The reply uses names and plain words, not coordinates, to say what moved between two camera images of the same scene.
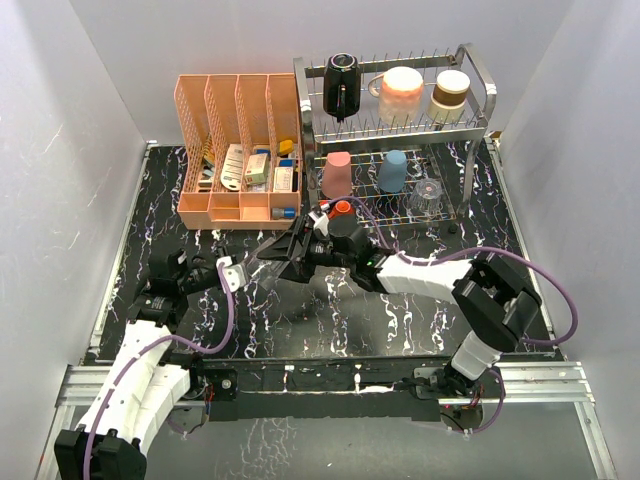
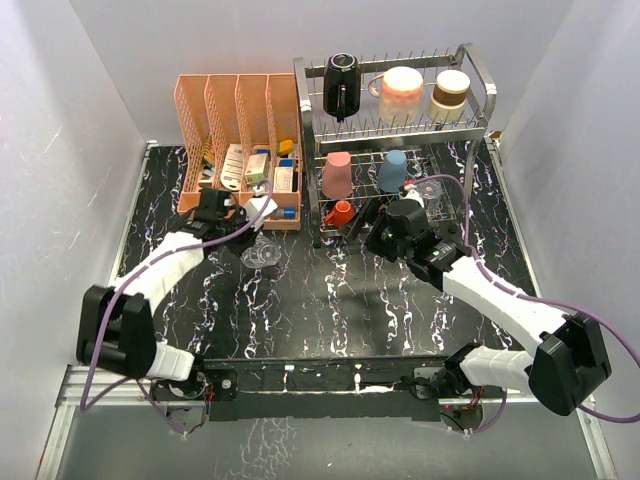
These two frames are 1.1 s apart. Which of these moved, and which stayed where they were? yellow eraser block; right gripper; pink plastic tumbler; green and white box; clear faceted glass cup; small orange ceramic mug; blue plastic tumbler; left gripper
Moved: right gripper; clear faceted glass cup; left gripper
Stayed: pink plastic tumbler; yellow eraser block; blue plastic tumbler; green and white box; small orange ceramic mug
